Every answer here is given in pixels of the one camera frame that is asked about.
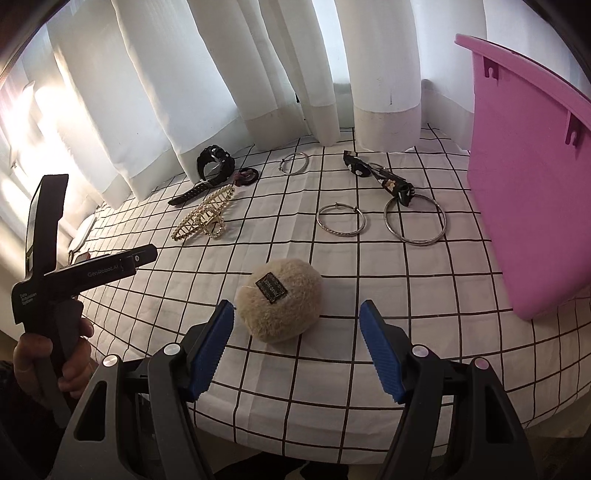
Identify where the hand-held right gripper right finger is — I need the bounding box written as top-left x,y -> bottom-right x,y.
359,299 -> 539,480

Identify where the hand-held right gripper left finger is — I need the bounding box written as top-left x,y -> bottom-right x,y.
53,299 -> 236,480

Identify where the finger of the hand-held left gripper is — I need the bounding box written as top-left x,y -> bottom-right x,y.
115,246 -> 158,273

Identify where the beige plush toy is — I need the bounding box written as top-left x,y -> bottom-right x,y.
235,259 -> 324,343

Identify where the pearl hair claw clip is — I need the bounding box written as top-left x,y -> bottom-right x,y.
172,185 -> 236,241

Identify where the large silver bangle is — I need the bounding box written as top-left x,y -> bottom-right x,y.
384,194 -> 447,244

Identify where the black wristwatch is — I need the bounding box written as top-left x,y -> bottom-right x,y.
167,144 -> 236,206

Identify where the black patterned strap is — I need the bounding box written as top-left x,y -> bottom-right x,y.
342,150 -> 415,206

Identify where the pink plastic bin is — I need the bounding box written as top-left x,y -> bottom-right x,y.
455,32 -> 591,321

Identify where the person's left forearm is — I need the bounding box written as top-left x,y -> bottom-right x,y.
0,360 -> 61,480

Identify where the person's left hand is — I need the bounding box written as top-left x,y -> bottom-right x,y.
13,316 -> 96,398

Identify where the white checked tablecloth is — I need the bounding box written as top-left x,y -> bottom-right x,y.
69,124 -> 591,467

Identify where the textured silver bangle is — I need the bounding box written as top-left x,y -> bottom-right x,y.
317,204 -> 368,237

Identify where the white curtain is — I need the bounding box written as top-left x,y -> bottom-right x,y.
0,0 -> 591,206

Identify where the thin silver bangle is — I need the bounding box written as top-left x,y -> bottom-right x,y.
279,152 -> 309,176

